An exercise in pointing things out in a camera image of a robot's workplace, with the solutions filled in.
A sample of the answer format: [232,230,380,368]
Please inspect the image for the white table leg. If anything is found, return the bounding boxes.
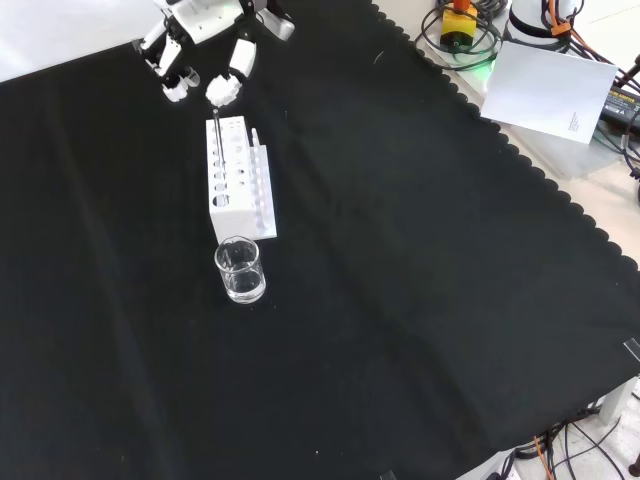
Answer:
[598,374,640,427]

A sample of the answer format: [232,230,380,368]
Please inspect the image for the thin orange floor cable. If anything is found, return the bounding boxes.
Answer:
[532,433,555,480]

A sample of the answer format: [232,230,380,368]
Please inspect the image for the white test tube rack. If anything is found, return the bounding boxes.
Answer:
[204,115,279,243]

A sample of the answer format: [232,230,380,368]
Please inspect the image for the coiled black cable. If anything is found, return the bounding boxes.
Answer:
[420,0,505,70]

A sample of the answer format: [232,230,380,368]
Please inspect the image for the black bench cloth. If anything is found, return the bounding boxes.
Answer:
[0,0,640,480]

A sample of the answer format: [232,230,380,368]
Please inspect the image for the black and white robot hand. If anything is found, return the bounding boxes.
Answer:
[138,0,297,109]

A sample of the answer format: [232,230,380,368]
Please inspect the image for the yellow stop button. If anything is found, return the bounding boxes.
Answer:
[440,0,479,54]

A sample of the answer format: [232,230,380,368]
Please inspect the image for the black power adapter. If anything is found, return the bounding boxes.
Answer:
[598,83,640,127]

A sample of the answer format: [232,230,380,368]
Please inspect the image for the small clear glass beaker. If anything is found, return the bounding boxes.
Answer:
[213,236,268,306]

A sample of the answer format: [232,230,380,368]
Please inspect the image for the pale board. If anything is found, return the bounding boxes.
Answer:
[478,40,621,147]

